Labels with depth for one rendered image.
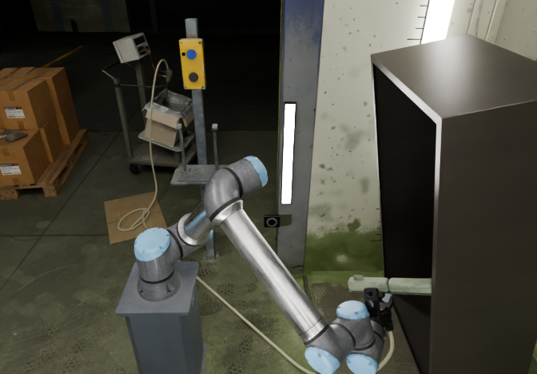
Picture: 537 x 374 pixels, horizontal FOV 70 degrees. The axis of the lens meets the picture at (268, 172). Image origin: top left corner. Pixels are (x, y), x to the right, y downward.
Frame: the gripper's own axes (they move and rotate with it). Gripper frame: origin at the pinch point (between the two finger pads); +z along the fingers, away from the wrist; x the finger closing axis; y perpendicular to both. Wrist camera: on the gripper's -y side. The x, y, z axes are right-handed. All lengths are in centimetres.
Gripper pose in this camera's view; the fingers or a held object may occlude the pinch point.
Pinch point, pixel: (383, 290)
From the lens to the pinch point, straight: 157.7
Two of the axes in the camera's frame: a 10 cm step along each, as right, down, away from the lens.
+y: 2.9, 9.3, 2.1
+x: 8.5, -1.6, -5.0
